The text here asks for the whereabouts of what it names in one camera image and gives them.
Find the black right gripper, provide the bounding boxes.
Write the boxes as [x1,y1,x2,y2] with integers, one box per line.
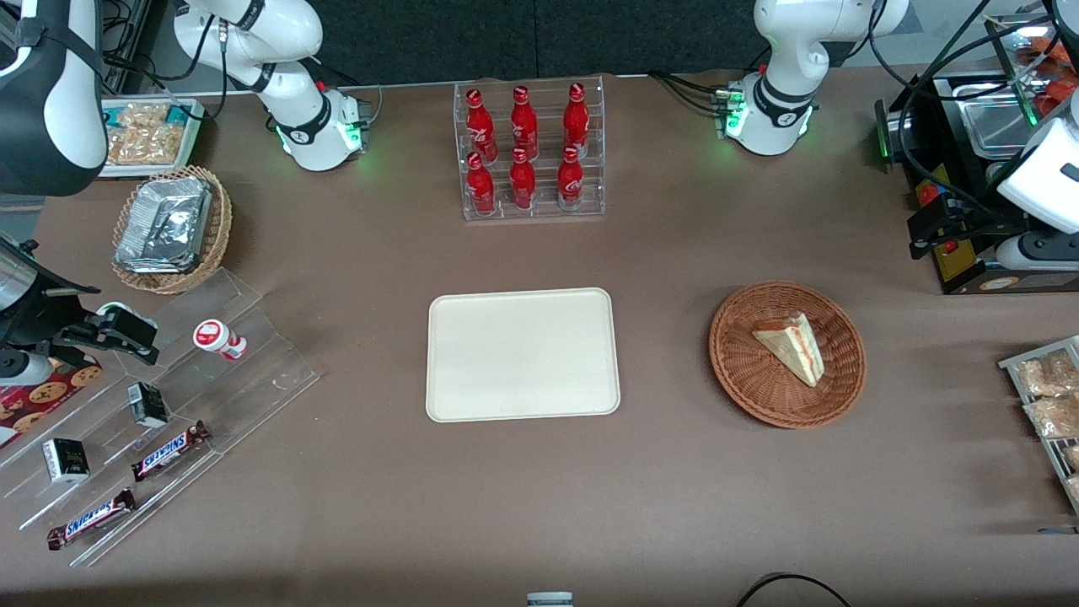
[0,285,162,366]

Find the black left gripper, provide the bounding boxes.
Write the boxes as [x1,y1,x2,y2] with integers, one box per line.
[908,196,1026,261]

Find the triangle sandwich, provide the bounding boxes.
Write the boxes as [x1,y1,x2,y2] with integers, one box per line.
[751,311,824,389]

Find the light wicker basket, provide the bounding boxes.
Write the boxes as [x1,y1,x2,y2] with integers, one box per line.
[111,164,234,296]

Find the white snack tray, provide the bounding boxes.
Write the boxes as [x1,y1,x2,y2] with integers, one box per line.
[98,96,207,179]

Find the round brown wicker basket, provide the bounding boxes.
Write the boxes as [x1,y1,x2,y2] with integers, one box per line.
[708,280,868,430]

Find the cream plastic tray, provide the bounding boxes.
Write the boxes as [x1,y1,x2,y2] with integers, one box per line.
[426,287,622,423]

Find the black food warmer cabinet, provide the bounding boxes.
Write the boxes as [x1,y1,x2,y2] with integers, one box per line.
[873,15,1079,297]

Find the small black carton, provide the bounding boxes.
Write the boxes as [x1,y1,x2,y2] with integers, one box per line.
[126,381,170,429]
[41,437,91,485]

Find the small red white bottle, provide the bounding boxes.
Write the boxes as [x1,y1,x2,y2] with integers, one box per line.
[192,318,249,363]

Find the red cookie box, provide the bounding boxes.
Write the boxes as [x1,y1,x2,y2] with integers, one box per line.
[0,358,104,449]

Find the silver foil packets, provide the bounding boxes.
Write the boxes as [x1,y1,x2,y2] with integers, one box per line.
[114,175,212,276]

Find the steel warmer pan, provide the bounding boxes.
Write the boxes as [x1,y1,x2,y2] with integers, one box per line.
[959,95,1036,158]

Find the brown Snickers bar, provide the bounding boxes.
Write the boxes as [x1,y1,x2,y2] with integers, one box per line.
[46,486,138,551]
[130,419,212,483]

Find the clear acrylic stepped stand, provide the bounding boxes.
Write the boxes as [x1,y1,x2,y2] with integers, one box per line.
[0,267,321,568]

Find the grey snack rack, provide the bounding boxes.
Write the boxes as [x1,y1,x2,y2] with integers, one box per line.
[998,335,1079,517]

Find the clear bag of snacks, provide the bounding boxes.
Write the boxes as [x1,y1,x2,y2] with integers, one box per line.
[116,102,171,129]
[106,125,188,167]

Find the orange fried food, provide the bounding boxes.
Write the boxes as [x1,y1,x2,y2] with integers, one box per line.
[1016,35,1079,119]

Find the clear acrylic bottle rack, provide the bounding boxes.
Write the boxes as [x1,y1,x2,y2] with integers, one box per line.
[454,74,607,223]

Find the red cola bottle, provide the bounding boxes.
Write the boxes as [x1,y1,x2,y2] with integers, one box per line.
[556,145,585,211]
[508,148,538,211]
[562,81,590,153]
[465,151,497,217]
[465,88,497,161]
[510,84,540,157]

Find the black base cables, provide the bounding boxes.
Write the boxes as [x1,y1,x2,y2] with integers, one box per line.
[647,64,772,116]

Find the black looped floor cable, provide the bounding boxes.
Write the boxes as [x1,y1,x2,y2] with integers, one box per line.
[735,572,854,607]

